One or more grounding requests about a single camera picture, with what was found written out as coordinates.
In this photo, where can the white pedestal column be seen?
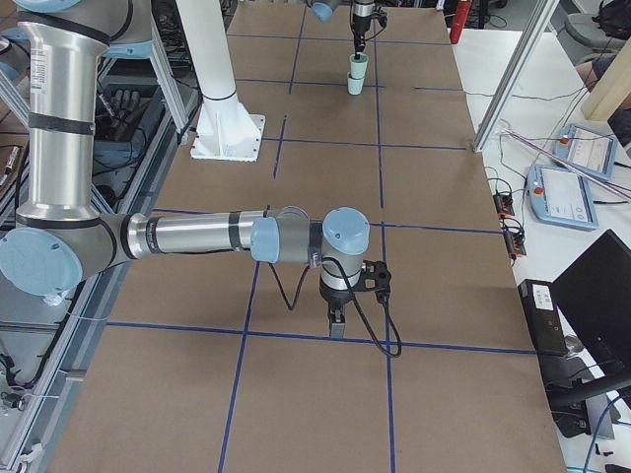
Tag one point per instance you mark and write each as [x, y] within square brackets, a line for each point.
[225, 130]

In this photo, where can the red cylinder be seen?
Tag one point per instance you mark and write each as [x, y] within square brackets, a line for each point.
[459, 20]

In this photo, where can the near blue teach pendant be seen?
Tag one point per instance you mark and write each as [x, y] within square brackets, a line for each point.
[560, 197]

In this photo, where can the blue teach pendant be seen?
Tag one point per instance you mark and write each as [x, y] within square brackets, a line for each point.
[560, 197]
[591, 151]

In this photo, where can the aluminium side frame rail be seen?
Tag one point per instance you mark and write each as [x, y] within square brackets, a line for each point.
[59, 345]

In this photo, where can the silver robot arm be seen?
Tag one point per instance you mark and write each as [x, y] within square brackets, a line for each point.
[68, 39]
[324, 9]

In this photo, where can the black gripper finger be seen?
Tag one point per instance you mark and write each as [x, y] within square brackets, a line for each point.
[359, 45]

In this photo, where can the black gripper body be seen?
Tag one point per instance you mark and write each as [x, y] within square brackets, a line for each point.
[333, 299]
[360, 22]

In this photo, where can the aluminium frame post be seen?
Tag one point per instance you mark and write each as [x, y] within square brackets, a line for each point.
[535, 27]

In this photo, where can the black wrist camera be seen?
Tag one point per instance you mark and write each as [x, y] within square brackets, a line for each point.
[374, 277]

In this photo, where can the black desktop box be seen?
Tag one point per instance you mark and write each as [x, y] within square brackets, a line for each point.
[542, 318]

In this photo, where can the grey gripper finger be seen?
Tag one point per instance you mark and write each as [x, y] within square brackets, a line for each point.
[336, 320]

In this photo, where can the grabber reach stick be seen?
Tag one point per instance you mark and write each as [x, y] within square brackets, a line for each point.
[610, 188]

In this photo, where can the far blue teach pendant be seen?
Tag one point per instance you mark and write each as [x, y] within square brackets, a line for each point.
[591, 151]

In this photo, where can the orange black connector block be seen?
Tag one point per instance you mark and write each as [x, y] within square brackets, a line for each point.
[504, 205]

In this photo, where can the black computer monitor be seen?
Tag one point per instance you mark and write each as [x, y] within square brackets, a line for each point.
[593, 294]

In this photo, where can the mint green cup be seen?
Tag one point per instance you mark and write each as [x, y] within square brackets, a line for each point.
[358, 65]
[354, 85]

